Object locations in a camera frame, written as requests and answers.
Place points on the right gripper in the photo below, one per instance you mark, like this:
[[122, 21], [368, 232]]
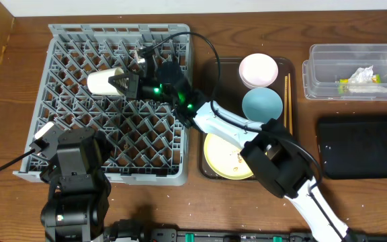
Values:
[[133, 85]]

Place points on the white cup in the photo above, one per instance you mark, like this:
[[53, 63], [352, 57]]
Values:
[[97, 82]]

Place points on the pink bowl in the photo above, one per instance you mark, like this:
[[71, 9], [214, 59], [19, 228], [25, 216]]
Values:
[[258, 70]]

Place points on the light blue saucer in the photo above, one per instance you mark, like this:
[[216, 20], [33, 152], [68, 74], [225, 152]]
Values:
[[262, 104]]

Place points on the white tissue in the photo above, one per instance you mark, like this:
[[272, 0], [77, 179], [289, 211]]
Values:
[[359, 78]]

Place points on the green snack wrapper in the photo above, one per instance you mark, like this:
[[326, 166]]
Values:
[[345, 88]]

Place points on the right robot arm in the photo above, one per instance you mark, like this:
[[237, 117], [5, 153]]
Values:
[[277, 161]]

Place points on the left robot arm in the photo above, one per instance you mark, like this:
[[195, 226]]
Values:
[[78, 188]]

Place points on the grey plastic dish rack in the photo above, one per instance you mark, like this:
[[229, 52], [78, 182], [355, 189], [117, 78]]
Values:
[[150, 147]]

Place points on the dark brown serving tray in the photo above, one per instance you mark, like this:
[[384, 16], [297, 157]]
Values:
[[231, 91]]

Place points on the yellow plate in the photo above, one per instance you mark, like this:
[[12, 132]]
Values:
[[225, 159]]

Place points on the left wooden chopstick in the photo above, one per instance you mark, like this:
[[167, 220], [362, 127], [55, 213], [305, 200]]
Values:
[[285, 99]]

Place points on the wooden chopstick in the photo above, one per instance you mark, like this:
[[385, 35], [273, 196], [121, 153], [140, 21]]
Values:
[[290, 104], [285, 99]]

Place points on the right wooden chopstick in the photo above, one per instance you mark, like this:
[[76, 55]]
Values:
[[290, 104]]

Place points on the clear plastic bin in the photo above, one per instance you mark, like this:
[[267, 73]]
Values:
[[346, 72]]

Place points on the black tray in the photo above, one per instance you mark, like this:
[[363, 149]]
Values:
[[353, 147]]

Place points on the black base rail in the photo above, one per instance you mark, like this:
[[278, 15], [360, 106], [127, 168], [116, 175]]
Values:
[[213, 235]]

